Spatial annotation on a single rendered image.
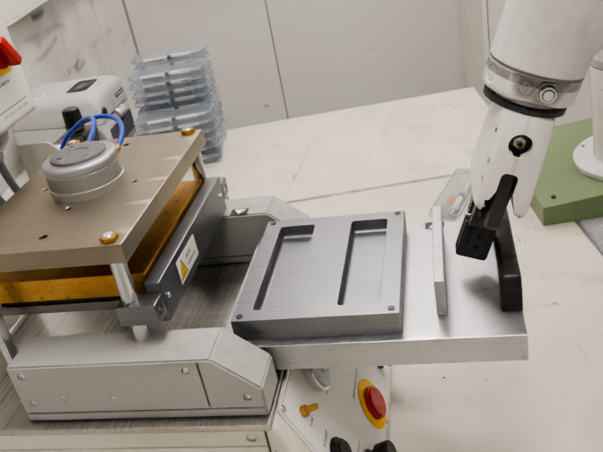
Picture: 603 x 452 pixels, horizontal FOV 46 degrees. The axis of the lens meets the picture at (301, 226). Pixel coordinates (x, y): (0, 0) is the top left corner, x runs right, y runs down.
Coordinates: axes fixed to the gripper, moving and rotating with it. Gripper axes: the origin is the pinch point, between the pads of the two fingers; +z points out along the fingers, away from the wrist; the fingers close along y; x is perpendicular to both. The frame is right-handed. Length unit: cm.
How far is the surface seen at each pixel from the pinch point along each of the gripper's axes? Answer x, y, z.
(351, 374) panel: 8.4, 0.4, 21.9
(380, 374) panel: 4.3, 6.3, 26.1
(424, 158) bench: -2, 79, 27
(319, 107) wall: 32, 247, 87
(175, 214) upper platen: 31.4, 1.2, 6.1
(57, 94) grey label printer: 85, 88, 36
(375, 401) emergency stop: 4.9, -0.8, 24.0
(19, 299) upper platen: 43.5, -10.4, 12.6
